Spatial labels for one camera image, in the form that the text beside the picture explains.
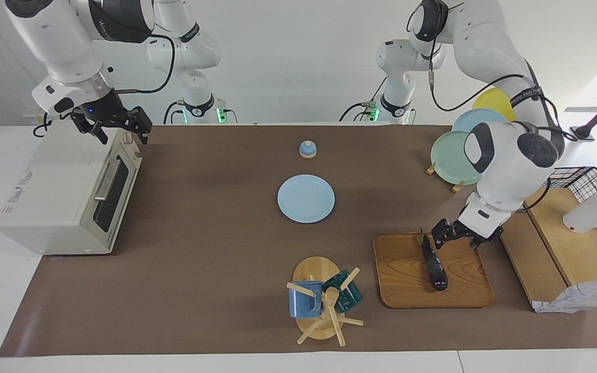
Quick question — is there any yellow racked plate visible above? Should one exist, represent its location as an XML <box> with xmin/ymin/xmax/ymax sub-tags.
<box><xmin>472</xmin><ymin>87</ymin><xmax>517</xmax><ymax>122</ymax></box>

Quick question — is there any white cup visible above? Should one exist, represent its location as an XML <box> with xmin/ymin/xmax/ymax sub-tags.
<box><xmin>562</xmin><ymin>176</ymin><xmax>597</xmax><ymax>234</ymax></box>

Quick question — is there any white textured cloth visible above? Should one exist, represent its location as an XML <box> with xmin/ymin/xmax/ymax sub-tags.
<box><xmin>533</xmin><ymin>278</ymin><xmax>597</xmax><ymax>314</ymax></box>

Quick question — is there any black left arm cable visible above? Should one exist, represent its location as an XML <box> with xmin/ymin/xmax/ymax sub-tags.
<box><xmin>406</xmin><ymin>0</ymin><xmax>579</xmax><ymax>143</ymax></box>

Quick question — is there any wooden serving tray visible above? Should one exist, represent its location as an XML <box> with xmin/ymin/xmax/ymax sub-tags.
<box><xmin>373</xmin><ymin>232</ymin><xmax>495</xmax><ymax>309</ymax></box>

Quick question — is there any wooden plate rack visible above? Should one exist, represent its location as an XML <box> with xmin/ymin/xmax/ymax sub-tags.
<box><xmin>426</xmin><ymin>162</ymin><xmax>466</xmax><ymax>193</ymax></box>

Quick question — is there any wooden mug tree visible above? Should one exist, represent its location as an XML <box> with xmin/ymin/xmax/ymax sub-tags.
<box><xmin>286</xmin><ymin>256</ymin><xmax>365</xmax><ymax>347</ymax></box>

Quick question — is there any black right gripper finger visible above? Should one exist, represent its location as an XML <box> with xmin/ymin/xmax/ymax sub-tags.
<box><xmin>70</xmin><ymin>115</ymin><xmax>108</xmax><ymax>146</ymax></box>
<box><xmin>129</xmin><ymin>106</ymin><xmax>153</xmax><ymax>145</ymax></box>

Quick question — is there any glass oven door with handle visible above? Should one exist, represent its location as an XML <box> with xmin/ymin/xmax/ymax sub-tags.
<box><xmin>91</xmin><ymin>149</ymin><xmax>141</xmax><ymax>238</ymax></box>

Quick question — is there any blue mug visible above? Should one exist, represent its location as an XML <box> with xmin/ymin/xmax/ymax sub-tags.
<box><xmin>288</xmin><ymin>280</ymin><xmax>324</xmax><ymax>319</ymax></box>

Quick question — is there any dark purple eggplant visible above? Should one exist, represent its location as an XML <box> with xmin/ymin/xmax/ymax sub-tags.
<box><xmin>419</xmin><ymin>228</ymin><xmax>449</xmax><ymax>292</ymax></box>

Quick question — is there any pale green racked plate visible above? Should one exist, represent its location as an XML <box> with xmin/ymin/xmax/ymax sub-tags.
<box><xmin>431</xmin><ymin>131</ymin><xmax>483</xmax><ymax>185</ymax></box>

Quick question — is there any cream toaster oven body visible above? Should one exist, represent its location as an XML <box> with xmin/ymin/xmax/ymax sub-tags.
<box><xmin>0</xmin><ymin>120</ymin><xmax>143</xmax><ymax>255</ymax></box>

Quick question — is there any dark green mug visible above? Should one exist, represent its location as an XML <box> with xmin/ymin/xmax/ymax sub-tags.
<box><xmin>322</xmin><ymin>269</ymin><xmax>364</xmax><ymax>314</ymax></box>

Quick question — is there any brown table mat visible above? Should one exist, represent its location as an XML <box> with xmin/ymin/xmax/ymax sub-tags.
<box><xmin>0</xmin><ymin>124</ymin><xmax>597</xmax><ymax>358</ymax></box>

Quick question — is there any pale blue racked plate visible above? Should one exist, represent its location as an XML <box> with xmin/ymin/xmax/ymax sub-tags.
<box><xmin>452</xmin><ymin>108</ymin><xmax>509</xmax><ymax>133</ymax></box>

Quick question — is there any light blue plate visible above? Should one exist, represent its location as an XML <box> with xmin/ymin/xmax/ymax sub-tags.
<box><xmin>277</xmin><ymin>174</ymin><xmax>336</xmax><ymax>224</ymax></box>

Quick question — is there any wooden step shelf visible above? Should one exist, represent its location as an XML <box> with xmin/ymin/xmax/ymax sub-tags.
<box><xmin>500</xmin><ymin>188</ymin><xmax>597</xmax><ymax>311</ymax></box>

